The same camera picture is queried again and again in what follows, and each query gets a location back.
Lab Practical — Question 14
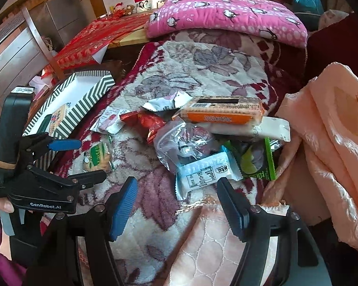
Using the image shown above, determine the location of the green round cookie packet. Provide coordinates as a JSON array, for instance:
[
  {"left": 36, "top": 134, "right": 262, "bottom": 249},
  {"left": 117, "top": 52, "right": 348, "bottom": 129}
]
[{"left": 83, "top": 136, "right": 114, "bottom": 173}]

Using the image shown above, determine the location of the dark green sachet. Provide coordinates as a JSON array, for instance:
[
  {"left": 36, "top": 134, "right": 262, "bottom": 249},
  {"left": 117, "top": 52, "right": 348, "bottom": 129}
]
[{"left": 37, "top": 114, "right": 52, "bottom": 134}]

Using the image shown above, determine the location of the white blue wafer packet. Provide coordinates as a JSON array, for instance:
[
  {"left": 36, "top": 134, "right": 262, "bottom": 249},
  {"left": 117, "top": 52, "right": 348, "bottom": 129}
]
[{"left": 175, "top": 145, "right": 243, "bottom": 201}]

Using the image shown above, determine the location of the green snack packet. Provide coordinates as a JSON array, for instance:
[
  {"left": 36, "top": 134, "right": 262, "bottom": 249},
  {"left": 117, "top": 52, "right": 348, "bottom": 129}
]
[{"left": 224, "top": 138, "right": 284, "bottom": 181}]

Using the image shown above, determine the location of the pink white snack packet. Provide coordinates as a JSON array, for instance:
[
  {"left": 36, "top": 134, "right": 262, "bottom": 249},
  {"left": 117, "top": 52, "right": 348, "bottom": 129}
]
[{"left": 90, "top": 106, "right": 129, "bottom": 136}]

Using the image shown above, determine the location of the clear bag of dark snacks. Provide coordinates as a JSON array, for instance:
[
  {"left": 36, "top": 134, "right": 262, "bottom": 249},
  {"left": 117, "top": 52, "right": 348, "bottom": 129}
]
[{"left": 153, "top": 117, "right": 219, "bottom": 174}]

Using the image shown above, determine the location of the red candy wrapper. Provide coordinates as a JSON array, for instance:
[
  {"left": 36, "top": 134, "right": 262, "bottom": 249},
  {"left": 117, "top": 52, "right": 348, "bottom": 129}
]
[{"left": 120, "top": 110, "right": 166, "bottom": 144}]

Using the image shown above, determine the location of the long white snack packet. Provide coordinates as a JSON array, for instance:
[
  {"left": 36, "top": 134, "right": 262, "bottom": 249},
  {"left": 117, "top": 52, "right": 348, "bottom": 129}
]
[{"left": 197, "top": 116, "right": 291, "bottom": 142}]

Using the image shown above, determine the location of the orange biscuit pack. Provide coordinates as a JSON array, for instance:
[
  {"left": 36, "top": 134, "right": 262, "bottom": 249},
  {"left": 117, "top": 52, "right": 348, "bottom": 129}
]
[{"left": 172, "top": 96, "right": 265, "bottom": 125}]

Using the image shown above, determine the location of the silver white snack packet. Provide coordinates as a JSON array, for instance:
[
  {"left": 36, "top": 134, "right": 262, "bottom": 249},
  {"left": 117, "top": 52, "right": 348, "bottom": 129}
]
[{"left": 142, "top": 90, "right": 193, "bottom": 112}]

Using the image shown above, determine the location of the yellow Hokkaido cracker pack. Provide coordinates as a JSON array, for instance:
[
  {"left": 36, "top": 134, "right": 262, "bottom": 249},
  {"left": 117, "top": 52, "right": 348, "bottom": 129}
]
[{"left": 48, "top": 103, "right": 71, "bottom": 136}]

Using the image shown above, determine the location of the green striped white tray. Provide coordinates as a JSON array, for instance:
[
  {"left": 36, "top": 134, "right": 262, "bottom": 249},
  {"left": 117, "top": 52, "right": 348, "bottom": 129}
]
[{"left": 22, "top": 70, "right": 116, "bottom": 171}]

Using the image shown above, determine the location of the wooden chair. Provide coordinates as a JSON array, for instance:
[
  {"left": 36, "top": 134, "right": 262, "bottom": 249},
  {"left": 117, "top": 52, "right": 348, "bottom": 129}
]
[{"left": 0, "top": 7, "right": 65, "bottom": 114}]

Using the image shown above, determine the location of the red patterned tablecloth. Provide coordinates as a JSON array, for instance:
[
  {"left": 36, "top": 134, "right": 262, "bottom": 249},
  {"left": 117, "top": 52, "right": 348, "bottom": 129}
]
[{"left": 55, "top": 11, "right": 152, "bottom": 70}]

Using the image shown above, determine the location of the grey refrigerator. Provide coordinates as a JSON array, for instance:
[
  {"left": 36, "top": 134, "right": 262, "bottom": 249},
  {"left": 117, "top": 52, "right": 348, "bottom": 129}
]
[{"left": 30, "top": 0, "right": 95, "bottom": 52}]

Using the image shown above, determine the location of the plush santa toy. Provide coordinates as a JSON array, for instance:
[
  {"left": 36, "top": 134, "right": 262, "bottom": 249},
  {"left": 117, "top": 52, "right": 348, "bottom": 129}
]
[{"left": 110, "top": 3, "right": 135, "bottom": 18}]

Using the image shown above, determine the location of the floral plush blanket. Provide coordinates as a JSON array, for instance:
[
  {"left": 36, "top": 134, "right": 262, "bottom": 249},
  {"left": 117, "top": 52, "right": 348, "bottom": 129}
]
[{"left": 56, "top": 29, "right": 308, "bottom": 286}]

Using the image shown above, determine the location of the pink penguin pillow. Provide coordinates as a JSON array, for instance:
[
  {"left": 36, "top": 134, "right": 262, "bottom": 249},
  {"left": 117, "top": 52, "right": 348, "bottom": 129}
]
[{"left": 145, "top": 0, "right": 308, "bottom": 48}]

